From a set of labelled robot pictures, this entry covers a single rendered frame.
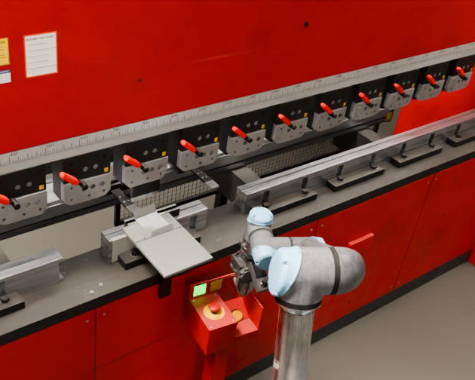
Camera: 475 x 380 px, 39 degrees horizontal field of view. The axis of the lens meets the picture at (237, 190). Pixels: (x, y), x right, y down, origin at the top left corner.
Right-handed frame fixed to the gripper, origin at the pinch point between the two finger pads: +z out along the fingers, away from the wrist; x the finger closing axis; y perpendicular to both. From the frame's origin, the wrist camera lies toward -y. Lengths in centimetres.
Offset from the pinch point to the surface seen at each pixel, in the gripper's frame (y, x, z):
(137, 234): 24.7, 29.3, -14.2
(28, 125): 27, 62, -61
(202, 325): -1.1, 15.0, 7.7
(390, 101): 46, -86, -35
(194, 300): 8.5, 13.6, 6.4
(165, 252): 13.8, 24.3, -15.1
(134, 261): 22.4, 30.4, -4.6
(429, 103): 103, -183, 17
